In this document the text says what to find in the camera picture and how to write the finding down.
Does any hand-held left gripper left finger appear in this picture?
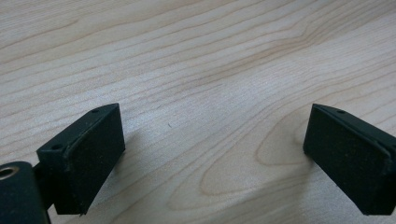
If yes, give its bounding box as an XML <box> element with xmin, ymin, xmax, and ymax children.
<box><xmin>36</xmin><ymin>103</ymin><xmax>126</xmax><ymax>217</ymax></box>

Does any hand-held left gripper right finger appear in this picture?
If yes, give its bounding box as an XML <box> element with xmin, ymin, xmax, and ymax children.
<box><xmin>303</xmin><ymin>103</ymin><xmax>396</xmax><ymax>217</ymax></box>

